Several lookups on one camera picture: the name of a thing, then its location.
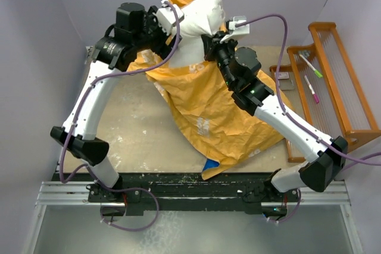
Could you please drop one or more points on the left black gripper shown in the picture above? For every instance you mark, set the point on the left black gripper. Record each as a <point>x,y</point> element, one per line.
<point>151,20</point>

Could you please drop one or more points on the wooden tiered rack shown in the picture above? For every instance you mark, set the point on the wooden tiered rack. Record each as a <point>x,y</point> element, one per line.
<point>343,109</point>

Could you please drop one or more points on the green cap marker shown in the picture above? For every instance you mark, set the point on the green cap marker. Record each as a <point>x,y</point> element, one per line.
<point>316,72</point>

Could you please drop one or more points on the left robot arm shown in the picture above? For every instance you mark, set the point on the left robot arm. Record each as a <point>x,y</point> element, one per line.
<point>135,29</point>

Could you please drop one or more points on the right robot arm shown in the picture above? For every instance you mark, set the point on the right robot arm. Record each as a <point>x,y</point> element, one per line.
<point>324,155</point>

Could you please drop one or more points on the aluminium frame rail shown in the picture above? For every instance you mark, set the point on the aluminium frame rail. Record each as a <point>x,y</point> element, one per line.
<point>75,193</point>

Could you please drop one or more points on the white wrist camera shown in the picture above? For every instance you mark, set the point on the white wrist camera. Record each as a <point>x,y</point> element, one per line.
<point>166,17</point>
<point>237,28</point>

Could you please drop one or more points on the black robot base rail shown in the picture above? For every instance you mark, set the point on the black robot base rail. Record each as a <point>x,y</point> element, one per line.
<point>243,192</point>

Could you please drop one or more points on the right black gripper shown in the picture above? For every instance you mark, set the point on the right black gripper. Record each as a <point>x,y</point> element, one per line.
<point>214,41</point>

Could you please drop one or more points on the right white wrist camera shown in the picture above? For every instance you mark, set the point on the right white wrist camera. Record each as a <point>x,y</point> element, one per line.
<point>237,28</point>

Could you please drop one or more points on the blue cartoon pillowcase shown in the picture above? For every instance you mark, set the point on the blue cartoon pillowcase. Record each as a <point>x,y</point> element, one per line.
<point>206,114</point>

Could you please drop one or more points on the white pillow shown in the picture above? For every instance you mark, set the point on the white pillow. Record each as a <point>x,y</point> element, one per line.
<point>201,17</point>

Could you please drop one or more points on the pink cap marker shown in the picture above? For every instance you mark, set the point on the pink cap marker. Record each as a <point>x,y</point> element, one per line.
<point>313,93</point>

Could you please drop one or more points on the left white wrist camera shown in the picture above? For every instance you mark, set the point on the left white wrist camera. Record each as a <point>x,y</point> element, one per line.
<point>166,17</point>

